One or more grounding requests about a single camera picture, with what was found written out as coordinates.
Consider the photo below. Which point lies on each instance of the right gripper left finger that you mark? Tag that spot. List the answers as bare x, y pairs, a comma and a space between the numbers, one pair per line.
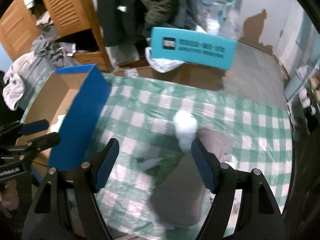
104, 163

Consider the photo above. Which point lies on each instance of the pile of grey clothes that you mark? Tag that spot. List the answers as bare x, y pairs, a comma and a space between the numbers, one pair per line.
60, 54

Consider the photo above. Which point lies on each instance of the person's left hand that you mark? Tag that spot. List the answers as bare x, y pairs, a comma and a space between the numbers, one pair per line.
9, 196

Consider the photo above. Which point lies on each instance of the grey laundry bag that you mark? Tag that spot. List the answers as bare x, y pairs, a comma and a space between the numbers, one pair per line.
32, 76

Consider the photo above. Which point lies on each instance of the white tissue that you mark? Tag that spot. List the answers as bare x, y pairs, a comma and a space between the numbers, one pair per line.
149, 164

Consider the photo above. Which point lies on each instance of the wooden louvered wardrobe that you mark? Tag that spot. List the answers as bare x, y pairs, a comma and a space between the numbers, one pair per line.
70, 17

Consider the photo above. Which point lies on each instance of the green checked tablecloth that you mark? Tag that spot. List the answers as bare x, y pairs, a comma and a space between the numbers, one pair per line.
155, 123

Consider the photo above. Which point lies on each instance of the blue cardboard box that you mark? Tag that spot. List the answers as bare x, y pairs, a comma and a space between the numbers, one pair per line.
79, 94

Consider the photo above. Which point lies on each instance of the white towel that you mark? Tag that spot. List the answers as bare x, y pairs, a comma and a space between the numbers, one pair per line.
14, 84

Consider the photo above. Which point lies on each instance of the metal shoe rack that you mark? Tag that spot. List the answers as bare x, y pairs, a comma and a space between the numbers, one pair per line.
301, 98

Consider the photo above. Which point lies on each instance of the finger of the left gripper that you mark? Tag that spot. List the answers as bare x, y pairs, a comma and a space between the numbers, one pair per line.
37, 144
35, 126

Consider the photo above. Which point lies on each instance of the white fluffy soft object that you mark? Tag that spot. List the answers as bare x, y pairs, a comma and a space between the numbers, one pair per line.
185, 129

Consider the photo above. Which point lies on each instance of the brown cardboard box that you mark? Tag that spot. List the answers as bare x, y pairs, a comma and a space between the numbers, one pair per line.
193, 75

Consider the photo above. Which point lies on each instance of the hanging dark coats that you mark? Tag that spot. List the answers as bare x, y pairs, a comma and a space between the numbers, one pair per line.
127, 21

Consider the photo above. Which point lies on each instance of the grey plush slipper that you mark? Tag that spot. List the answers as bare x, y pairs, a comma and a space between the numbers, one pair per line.
178, 201

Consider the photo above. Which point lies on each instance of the blue patterned plastic bag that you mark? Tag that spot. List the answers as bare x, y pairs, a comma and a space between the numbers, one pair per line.
218, 17

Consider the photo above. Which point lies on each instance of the white plastic bag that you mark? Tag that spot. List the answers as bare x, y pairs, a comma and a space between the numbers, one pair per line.
161, 65

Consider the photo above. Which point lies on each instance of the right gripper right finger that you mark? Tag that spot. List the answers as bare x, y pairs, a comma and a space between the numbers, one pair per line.
198, 152

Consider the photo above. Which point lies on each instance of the teal shoe box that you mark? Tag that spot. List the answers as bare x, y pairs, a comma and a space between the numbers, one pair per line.
192, 47

